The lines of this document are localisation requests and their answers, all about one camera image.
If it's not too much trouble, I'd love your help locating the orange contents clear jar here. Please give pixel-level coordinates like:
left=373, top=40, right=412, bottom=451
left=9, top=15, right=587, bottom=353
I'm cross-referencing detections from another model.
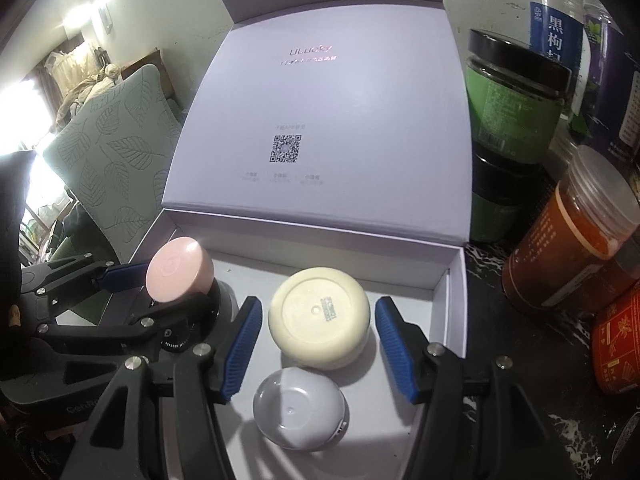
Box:
left=501, top=145, right=640, bottom=311

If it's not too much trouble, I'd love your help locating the pile of clothes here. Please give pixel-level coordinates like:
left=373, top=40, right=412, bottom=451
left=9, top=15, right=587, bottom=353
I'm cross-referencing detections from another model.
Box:
left=45, top=42, right=126, bottom=111

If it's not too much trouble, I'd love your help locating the purple label clear jar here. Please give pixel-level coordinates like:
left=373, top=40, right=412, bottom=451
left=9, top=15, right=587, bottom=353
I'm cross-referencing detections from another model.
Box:
left=570, top=2, right=640, bottom=171

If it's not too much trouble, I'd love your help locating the green label black lid jar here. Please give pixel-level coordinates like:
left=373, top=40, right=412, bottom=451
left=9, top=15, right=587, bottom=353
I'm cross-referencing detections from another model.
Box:
left=465, top=29, right=573, bottom=153
left=470, top=147, right=546, bottom=243

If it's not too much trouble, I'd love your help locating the grey leaf pattern cushion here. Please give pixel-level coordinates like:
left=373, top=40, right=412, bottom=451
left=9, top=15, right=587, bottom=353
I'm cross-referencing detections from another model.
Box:
left=42, top=62, right=183, bottom=261

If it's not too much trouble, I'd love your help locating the white gift box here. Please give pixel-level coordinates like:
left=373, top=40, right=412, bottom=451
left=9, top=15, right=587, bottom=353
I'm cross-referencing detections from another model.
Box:
left=161, top=0, right=473, bottom=480

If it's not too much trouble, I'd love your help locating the pink round jar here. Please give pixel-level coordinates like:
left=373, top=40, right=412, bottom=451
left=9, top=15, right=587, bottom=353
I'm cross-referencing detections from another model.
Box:
left=146, top=236, right=215, bottom=306

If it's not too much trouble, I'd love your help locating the red tin can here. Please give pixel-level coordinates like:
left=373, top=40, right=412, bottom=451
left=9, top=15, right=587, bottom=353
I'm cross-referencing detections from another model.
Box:
left=591, top=290, right=640, bottom=396

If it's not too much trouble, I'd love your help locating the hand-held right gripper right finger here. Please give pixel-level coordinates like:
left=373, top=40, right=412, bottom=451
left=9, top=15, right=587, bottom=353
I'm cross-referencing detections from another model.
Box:
left=375, top=296, right=576, bottom=480

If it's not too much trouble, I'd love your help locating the white egg-shaped case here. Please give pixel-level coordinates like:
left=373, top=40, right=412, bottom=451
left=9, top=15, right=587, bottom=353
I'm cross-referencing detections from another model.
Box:
left=251, top=366, right=351, bottom=451

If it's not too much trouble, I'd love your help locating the cream jar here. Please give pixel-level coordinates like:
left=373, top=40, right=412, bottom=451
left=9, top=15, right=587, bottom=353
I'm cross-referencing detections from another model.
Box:
left=267, top=266, right=372, bottom=371

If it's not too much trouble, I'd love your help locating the blue label clear jar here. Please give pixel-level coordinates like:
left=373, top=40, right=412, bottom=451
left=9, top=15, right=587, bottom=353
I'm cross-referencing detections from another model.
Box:
left=527, top=0, right=591, bottom=126

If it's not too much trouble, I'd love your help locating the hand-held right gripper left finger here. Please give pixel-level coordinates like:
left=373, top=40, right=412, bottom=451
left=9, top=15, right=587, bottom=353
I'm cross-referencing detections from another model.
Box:
left=65, top=296, right=263, bottom=480

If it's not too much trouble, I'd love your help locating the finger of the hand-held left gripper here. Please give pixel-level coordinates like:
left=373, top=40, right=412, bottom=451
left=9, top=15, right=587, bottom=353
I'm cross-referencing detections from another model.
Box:
left=30, top=292, right=216, bottom=361
left=20, top=255, right=157, bottom=295

